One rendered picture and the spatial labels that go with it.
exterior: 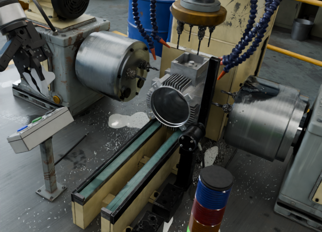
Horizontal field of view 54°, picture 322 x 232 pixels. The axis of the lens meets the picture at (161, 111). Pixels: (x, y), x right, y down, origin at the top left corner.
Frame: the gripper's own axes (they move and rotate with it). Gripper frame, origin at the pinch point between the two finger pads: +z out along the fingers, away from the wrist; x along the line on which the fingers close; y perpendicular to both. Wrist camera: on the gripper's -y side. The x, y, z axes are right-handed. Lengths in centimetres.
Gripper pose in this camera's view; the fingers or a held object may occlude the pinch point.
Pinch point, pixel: (42, 94)
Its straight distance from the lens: 97.7
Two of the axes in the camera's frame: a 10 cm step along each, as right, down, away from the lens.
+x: -7.8, 1.7, 6.0
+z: 3.9, 8.8, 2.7
